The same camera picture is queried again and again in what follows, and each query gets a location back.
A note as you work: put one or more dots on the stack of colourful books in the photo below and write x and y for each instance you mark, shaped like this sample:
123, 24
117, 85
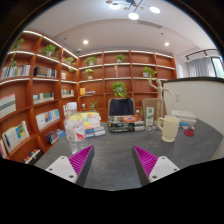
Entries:
93, 125

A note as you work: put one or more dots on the cream ceramic mug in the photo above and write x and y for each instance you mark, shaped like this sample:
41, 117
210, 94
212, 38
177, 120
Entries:
170, 130

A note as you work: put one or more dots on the branched ceiling light fixture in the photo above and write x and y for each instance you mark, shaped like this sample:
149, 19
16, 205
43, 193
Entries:
133, 15

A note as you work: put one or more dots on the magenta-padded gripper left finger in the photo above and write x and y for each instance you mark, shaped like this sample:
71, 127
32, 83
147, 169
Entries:
63, 166

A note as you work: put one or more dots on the stack of dark books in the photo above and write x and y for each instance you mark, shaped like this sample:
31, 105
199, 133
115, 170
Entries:
125, 125

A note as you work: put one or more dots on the black curtain rail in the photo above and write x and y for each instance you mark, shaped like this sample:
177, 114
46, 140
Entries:
200, 52

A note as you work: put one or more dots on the wooden artist mannequin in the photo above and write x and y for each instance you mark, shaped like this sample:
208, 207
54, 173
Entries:
160, 96

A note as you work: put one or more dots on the tall green white carton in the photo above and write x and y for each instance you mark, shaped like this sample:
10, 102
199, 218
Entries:
149, 116

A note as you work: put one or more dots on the ceiling air vent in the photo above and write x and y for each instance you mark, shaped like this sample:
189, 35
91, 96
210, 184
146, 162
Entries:
149, 24

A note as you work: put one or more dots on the orange wooden shelf unit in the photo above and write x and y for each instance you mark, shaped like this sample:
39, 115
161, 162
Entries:
30, 100

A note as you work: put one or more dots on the grey curtain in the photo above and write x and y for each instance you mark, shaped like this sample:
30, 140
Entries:
201, 67

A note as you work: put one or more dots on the window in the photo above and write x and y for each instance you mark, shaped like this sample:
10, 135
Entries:
219, 68

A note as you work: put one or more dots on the chair with dark jacket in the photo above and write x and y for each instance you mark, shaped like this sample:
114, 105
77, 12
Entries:
121, 107

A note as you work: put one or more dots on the small white wall switch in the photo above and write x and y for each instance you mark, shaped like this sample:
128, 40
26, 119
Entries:
177, 98

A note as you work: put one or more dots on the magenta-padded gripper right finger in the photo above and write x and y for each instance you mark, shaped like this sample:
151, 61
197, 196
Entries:
162, 166

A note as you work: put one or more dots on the tan upholstered chair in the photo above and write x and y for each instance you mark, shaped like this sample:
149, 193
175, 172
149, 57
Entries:
150, 102

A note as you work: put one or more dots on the recessed ceiling downlight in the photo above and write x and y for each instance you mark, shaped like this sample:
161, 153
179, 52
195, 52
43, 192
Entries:
166, 44
85, 42

